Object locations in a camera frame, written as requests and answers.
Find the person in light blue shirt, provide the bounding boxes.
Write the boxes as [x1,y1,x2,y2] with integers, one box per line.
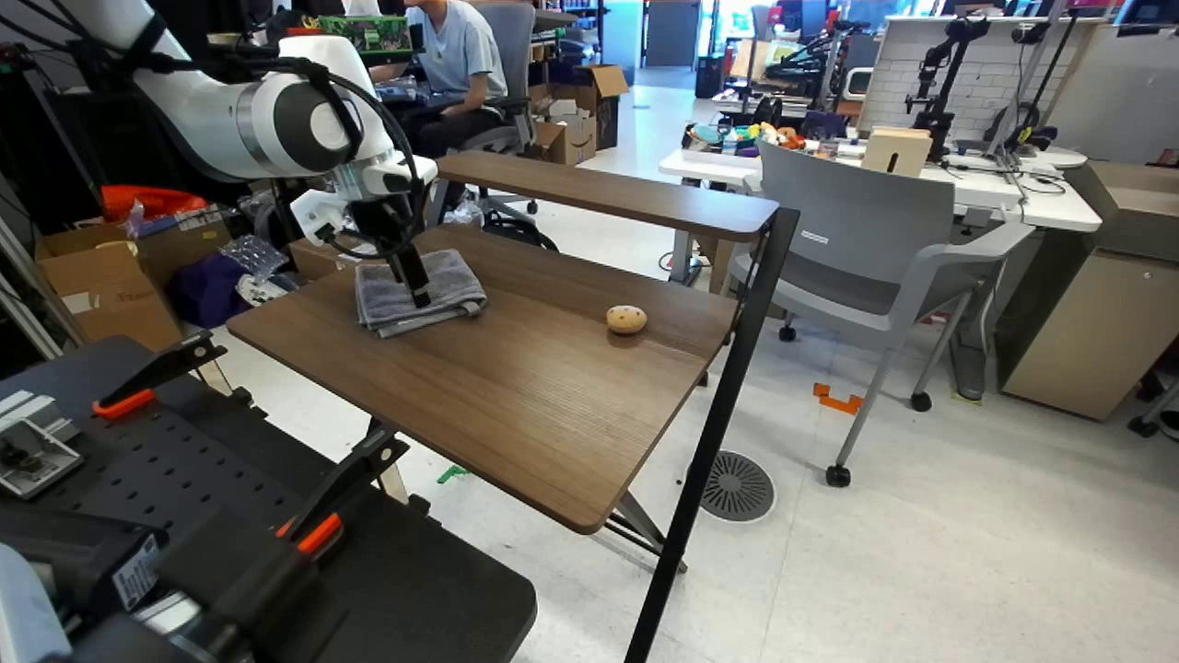
[370,0,513,159]

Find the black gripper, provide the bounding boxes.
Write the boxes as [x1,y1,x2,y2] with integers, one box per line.
[346,187,439,314]

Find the round floor drain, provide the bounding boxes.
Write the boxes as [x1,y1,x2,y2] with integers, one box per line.
[699,450,782,523]

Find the black chair base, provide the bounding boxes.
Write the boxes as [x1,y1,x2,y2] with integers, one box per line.
[477,198,557,253]

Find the black perforated cart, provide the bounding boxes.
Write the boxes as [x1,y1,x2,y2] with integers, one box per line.
[0,337,541,663]

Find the beige cabinet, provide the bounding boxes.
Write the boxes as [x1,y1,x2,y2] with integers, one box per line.
[1000,159,1179,425]

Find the brown round toy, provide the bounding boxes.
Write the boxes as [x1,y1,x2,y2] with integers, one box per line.
[604,303,653,338]

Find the white printed card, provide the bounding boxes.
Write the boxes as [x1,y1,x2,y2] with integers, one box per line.
[0,387,89,501]

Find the orange red plastic bag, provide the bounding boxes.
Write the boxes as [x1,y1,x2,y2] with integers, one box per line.
[96,179,213,227]

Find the navy blue bag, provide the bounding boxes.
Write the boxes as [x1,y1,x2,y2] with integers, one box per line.
[162,251,251,327]

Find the black tripod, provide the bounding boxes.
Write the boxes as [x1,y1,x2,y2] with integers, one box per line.
[987,12,1084,159]

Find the small cardboard box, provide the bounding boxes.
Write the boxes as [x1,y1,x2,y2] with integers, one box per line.
[860,123,936,177]

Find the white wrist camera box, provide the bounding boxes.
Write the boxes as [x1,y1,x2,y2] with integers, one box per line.
[362,152,440,198]

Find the grey plastic chair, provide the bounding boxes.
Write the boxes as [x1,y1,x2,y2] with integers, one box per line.
[753,141,1042,491]

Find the white table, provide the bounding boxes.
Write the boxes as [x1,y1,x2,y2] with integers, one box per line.
[655,130,1106,290]

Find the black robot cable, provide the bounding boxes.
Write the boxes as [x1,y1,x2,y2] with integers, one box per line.
[271,53,427,187]

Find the brown cardboard box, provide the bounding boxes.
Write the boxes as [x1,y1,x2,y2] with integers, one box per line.
[33,235,186,359]
[72,211,239,290]

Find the open cardboard carton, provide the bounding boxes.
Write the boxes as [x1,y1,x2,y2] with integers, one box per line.
[525,62,632,170]

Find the grey towel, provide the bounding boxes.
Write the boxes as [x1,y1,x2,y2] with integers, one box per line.
[348,248,488,343]

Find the orange plastic bracket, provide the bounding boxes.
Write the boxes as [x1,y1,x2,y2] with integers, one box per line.
[809,380,866,415]

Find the light grey partition panel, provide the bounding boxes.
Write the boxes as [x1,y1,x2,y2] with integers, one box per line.
[854,12,1091,141]

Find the black clamp with orange handle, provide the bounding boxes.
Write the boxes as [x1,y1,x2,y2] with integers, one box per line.
[89,330,232,429]
[197,429,416,663]

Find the light blue cloth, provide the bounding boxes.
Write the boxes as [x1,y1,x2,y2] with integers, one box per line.
[0,545,72,663]

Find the colourful toy clutter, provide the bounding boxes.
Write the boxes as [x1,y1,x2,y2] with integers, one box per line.
[676,112,854,159]

